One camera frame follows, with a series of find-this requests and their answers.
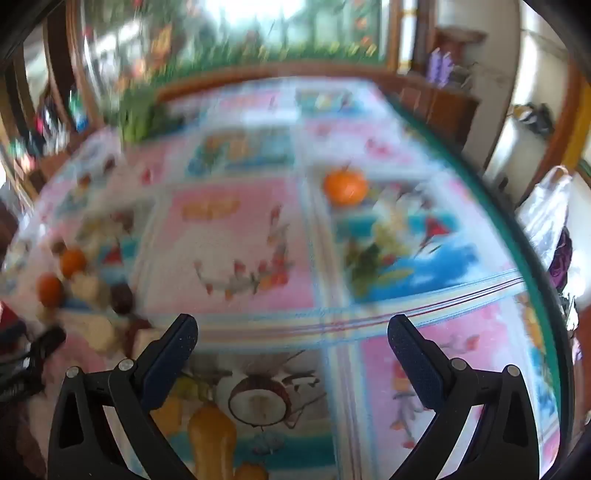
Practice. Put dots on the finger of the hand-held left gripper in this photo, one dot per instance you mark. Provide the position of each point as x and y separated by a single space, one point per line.
48 339

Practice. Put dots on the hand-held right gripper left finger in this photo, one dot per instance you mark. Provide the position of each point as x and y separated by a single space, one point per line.
171 360

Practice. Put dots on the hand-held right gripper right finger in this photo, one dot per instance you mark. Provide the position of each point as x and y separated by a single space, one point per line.
415 364

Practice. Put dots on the dark dried date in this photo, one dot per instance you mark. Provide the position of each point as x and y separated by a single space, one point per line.
138 330

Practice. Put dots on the small orange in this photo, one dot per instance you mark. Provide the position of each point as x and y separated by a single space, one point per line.
74 262
50 290

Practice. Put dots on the beige lumpy chunk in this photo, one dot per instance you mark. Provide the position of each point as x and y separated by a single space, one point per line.
104 339
87 286

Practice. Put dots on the red dried date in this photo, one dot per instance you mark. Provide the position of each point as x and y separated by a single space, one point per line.
122 297

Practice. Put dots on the large orange with stem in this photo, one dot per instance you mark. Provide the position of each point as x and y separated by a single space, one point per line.
345 186

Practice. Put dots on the printed fruit tablecloth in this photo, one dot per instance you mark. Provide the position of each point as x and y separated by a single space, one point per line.
231 230

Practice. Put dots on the purple cloth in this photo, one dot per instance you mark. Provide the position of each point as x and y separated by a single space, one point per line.
561 258

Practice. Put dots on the clear plastic bag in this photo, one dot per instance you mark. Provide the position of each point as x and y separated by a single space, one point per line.
545 217

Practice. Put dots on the blue water bottle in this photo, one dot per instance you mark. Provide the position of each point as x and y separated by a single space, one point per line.
81 113

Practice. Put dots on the green bok choy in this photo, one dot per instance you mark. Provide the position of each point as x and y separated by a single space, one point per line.
136 115

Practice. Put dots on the wooden counter cabinet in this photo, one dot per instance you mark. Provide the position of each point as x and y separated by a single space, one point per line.
443 110

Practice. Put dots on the pair of dark shoes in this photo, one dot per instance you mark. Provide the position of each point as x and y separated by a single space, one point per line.
531 117

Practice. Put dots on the purple bottle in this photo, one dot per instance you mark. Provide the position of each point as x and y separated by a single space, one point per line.
448 69
436 67

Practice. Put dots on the brown wooden shelf board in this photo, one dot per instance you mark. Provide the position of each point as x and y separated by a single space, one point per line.
461 34

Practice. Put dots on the glass flower partition panel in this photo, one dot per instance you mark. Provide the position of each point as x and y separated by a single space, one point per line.
231 27

